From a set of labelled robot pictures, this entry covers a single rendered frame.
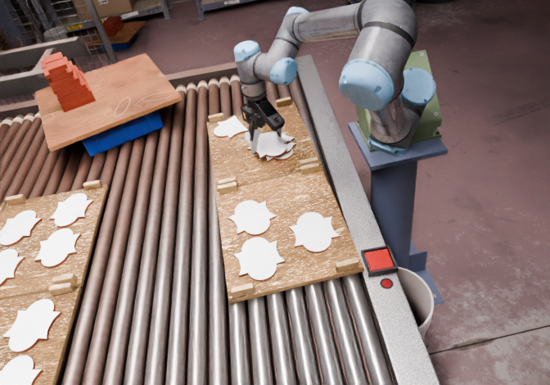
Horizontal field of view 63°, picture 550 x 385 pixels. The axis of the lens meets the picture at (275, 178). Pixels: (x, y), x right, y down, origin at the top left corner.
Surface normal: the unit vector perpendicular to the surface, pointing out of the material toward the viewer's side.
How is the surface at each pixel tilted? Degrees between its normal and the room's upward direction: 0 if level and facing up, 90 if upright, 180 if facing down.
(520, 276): 0
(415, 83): 39
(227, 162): 0
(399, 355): 0
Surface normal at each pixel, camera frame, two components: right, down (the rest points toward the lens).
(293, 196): -0.15, -0.74
